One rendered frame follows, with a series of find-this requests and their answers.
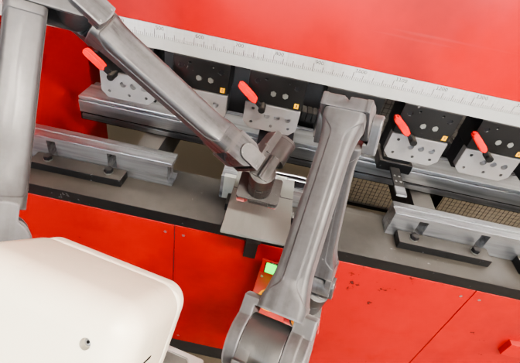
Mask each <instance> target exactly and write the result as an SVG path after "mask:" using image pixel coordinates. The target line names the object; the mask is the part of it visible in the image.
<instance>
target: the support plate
mask: <svg viewBox="0 0 520 363"><path fill-rule="evenodd" d="M242 172H243V171H238V174H237V177H236V180H235V182H234V187H233V190H232V192H231V197H230V200H229V203H228V206H227V210H226V213H225V216H224V220H223V223H222V226H221V232H222V233H225V234H230V235H236V236H240V237H243V238H250V239H254V240H258V241H264V242H268V243H272V244H276V245H282V246H284V245H285V243H286V239H287V236H288V233H289V230H290V225H291V216H292V207H293V201H292V200H289V199H293V191H294V183H295V181H293V180H286V179H283V178H278V177H277V179H278V180H282V181H283V183H282V189H281V194H280V195H281V197H285V198H289V199H285V198H281V197H280V198H279V203H278V206H277V207H276V209H275V210H274V209H271V208H267V207H264V206H261V205H257V204H252V203H249V202H248V199H247V201H245V202H241V201H238V200H236V192H237V188H235V187H238V184H239V180H240V178H241V173H242Z"/></svg>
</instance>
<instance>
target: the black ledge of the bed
mask: <svg viewBox="0 0 520 363"><path fill-rule="evenodd" d="M173 172H174V173H177V177H176V179H175V181H174V183H173V185H172V186H167V185H162V184H159V183H153V182H149V181H144V180H138V179H135V178H131V177H127V179H126V180H125V182H124V183H123V184H122V186H121V187H116V186H112V185H108V184H104V183H98V182H94V181H90V180H83V179H80V178H76V177H72V176H65V175H62V174H58V173H51V172H47V171H44V170H38V169H33V168H31V169H30V176H29V191H28V193H33V194H37V195H41V196H44V197H51V198H55V199H59V200H65V201H69V202H73V203H77V204H83V205H87V206H91V207H97V208H101V209H105V210H109V211H115V212H119V213H123V214H129V215H133V216H136V217H143V218H147V219H151V220H154V221H161V222H165V223H169V224H175V225H179V226H183V227H187V228H193V229H197V230H201V231H207V232H211V233H215V234H219V235H225V236H229V237H232V238H239V239H243V240H246V238H243V237H240V236H236V235H230V234H225V233H222V232H221V226H222V223H223V220H224V216H225V213H226V210H225V209H224V205H225V202H226V199H227V198H223V197H219V192H220V185H221V180H219V179H214V178H211V177H207V176H201V175H197V174H193V173H186V172H183V171H179V170H173ZM383 218H384V215H381V214H375V213H371V212H367V211H361V210H357V209H354V208H349V207H346V209H345V213H344V219H343V223H342V227H341V230H340V237H339V241H338V246H337V256H338V260H339V261H342V262H349V263H353V264H357V265H363V266H367V267H371V268H375V269H381V270H385V271H389V272H395V273H399V274H403V275H407V276H413V277H417V278H420V279H427V280H431V281H435V282H438V283H445V284H449V285H452V286H459V287H463V288H467V289H473V290H477V291H481V292H485V293H491V294H495V295H499V296H505V297H509V298H512V299H517V300H520V274H518V271H517V270H516V268H515V266H514V264H513V262H512V260H507V259H501V258H498V257H494V256H490V257H491V260H492V263H491V264H490V265H489V266H488V267H484V266H481V265H475V264H470V263H466V262H460V261H457V260H452V259H446V258H442V257H439V256H435V255H428V254H424V253H421V252H414V251H410V250H406V249H403V248H396V244H395V238H394V235H391V234H387V233H385V230H384V226H383V222H382V220H383Z"/></svg>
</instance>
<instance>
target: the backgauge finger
mask: <svg viewBox="0 0 520 363"><path fill-rule="evenodd" d="M374 158H375V165H376V168H379V169H382V170H389V171H390V174H391V177H392V182H393V186H394V189H395V195H396V196H399V197H405V198H407V194H406V191H405V186H404V183H403V180H402V175H401V173H403V174H407V175H409V173H410V172H411V170H412V163H411V162H408V161H404V160H400V159H393V158H390V157H387V155H386V153H385V152H382V150H381V144H378V148H377V151H376V153H375V156H374Z"/></svg>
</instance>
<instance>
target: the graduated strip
mask: <svg viewBox="0 0 520 363"><path fill-rule="evenodd" d="M119 17H120V18H121V20H122V21H123V23H124V24H125V25H126V26H127V27H128V28H129V29H130V30H131V31H132V32H133V33H139V34H142V35H147V36H153V37H157V38H161V39H167V40H171V41H175V42H179V43H185V44H190V45H193V46H200V47H203V48H208V49H212V50H218V51H221V52H225V53H232V54H236V55H240V56H243V57H251V58H254V59H258V60H264V61H268V62H272V63H279V64H282V65H286V66H291V67H297V68H301V69H304V70H311V71H315V72H319V73H322V74H329V75H333V76H337V77H343V78H347V79H352V80H358V81H362V82H365V83H369V84H376V85H380V86H383V87H390V88H394V89H398V90H402V91H408V92H412V93H416V94H422V95H426V96H430V97H434V98H441V99H444V100H448V101H455V102H459V103H463V104H469V105H473V106H477V107H481V108H487V109H491V110H495V111H502V112H505V113H509V114H513V115H520V102H516V101H509V100H505V99H502V98H495V97H492V96H487V95H483V94H477V93H473V92H469V91H463V90H459V89H455V88H451V87H444V86H441V85H437V84H431V83H426V82H422V81H419V80H412V79H408V78H404V77H398V76H394V75H391V74H383V73H380V72H376V71H372V70H365V69H361V68H358V67H351V66H348V65H343V64H340V63H333V62H330V61H325V60H319V59H315V58H311V57H305V56H300V55H297V54H293V53H287V52H282V51H279V50H272V49H269V48H265V47H260V46H254V45H250V44H247V43H239V42H236V41H232V40H228V39H222V38H218V37H214V36H208V35H204V34H199V33H193V32H189V31H186V30H181V29H175V28H171V27H167V26H161V25H157V24H153V23H149V22H143V21H138V20H135V19H128V18H125V17H121V16H119Z"/></svg>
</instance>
